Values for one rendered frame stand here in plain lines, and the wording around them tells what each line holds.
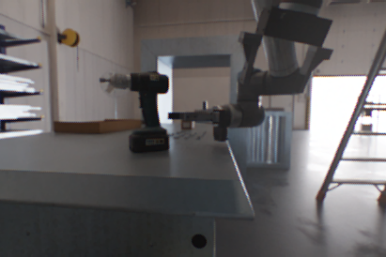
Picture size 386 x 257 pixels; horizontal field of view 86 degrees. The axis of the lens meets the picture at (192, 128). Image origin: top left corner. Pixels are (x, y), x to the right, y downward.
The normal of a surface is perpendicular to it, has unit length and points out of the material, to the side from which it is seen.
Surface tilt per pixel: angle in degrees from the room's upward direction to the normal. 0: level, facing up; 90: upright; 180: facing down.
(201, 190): 67
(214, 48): 90
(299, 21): 114
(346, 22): 90
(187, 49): 90
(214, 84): 90
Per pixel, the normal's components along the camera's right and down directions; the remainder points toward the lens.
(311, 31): 0.09, 0.47
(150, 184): -0.10, -0.31
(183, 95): -0.17, 0.07
